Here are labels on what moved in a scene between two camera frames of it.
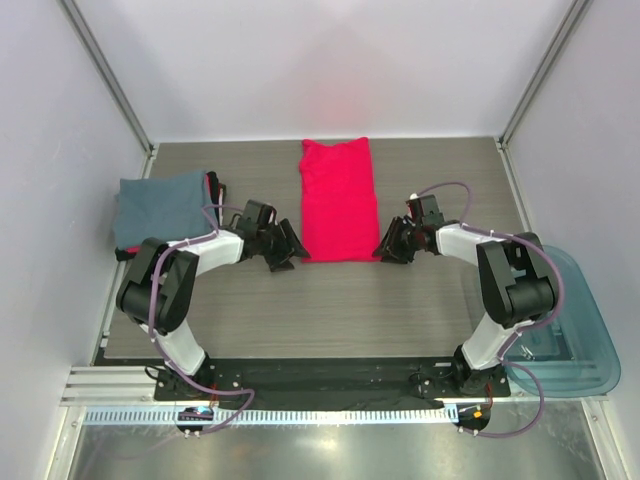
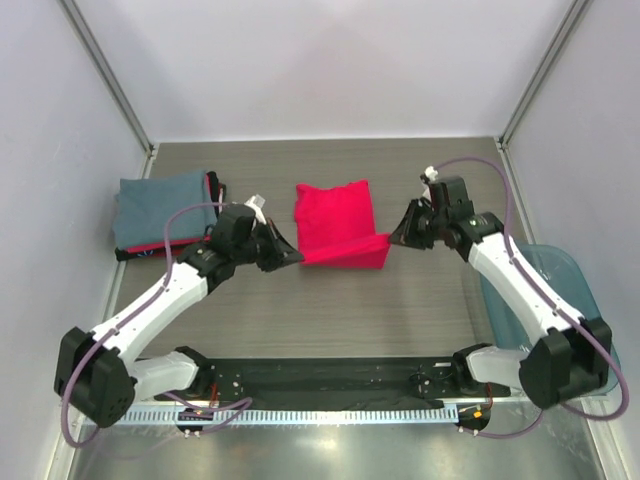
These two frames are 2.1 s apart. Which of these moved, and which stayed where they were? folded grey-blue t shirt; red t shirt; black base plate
Moved: red t shirt
Stayed: black base plate; folded grey-blue t shirt
